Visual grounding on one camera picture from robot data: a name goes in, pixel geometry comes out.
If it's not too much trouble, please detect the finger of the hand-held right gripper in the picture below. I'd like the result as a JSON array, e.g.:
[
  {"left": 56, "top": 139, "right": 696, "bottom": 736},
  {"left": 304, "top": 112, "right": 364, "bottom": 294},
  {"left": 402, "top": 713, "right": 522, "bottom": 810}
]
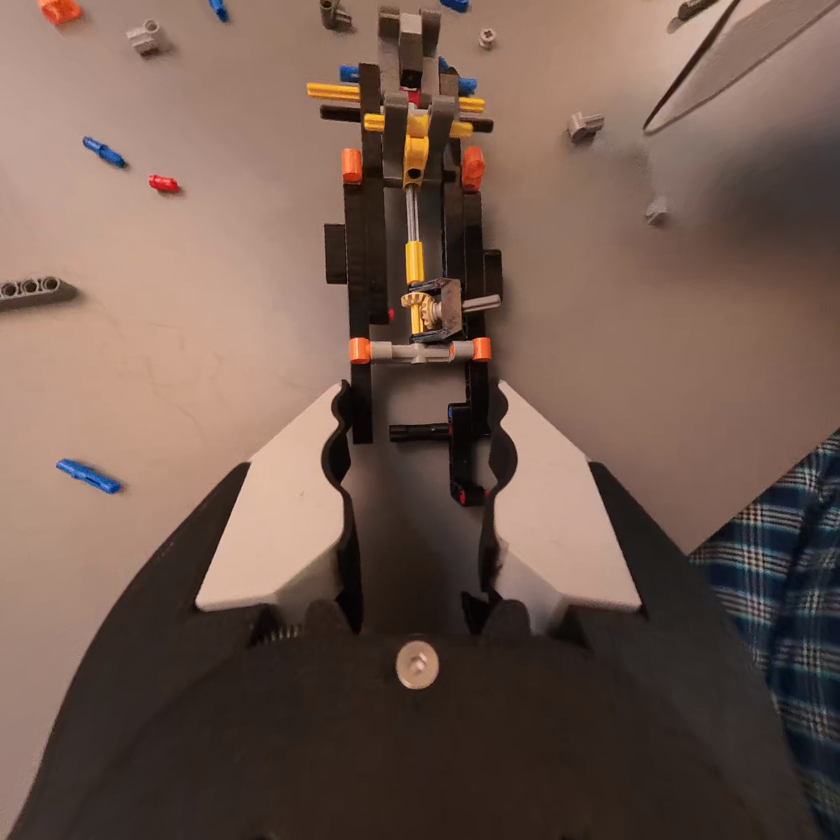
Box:
[{"left": 642, "top": 0, "right": 828, "bottom": 135}]

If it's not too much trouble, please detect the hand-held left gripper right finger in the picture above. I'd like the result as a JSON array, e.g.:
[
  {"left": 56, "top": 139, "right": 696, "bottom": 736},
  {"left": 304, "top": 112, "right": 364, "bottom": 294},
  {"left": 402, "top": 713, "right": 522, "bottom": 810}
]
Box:
[{"left": 479, "top": 379, "right": 642, "bottom": 618}]

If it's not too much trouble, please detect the small dark grey lego piece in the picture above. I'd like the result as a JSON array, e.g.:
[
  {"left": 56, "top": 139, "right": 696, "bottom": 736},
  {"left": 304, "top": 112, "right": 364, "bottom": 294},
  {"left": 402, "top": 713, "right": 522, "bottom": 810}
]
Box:
[{"left": 666, "top": 0, "right": 721, "bottom": 34}]

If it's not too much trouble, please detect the short blue lego pin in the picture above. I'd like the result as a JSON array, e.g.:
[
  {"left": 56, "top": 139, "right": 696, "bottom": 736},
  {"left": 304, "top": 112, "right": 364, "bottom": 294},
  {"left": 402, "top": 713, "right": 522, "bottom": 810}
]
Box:
[
  {"left": 55, "top": 458, "right": 124, "bottom": 495},
  {"left": 82, "top": 136, "right": 127, "bottom": 169}
]

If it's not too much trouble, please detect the black lego chassis assembly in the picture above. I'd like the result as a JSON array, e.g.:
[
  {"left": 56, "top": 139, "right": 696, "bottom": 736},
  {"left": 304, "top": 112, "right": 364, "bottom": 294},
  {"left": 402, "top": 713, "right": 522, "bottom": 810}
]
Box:
[{"left": 306, "top": 5, "right": 503, "bottom": 508}]

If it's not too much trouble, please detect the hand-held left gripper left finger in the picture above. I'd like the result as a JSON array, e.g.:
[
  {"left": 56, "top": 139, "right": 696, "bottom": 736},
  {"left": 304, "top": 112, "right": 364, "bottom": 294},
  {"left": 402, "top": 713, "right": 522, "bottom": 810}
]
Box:
[{"left": 195, "top": 379, "right": 364, "bottom": 632}]

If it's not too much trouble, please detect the long grey lego beam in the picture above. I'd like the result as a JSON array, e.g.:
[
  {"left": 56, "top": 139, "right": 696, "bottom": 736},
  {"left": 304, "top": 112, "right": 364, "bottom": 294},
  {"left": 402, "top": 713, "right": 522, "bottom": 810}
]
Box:
[{"left": 0, "top": 276, "right": 80, "bottom": 311}]

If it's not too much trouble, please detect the person's plaid shirt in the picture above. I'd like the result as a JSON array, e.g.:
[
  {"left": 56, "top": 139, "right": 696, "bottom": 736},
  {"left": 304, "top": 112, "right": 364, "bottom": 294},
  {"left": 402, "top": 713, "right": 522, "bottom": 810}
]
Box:
[{"left": 689, "top": 430, "right": 840, "bottom": 840}]

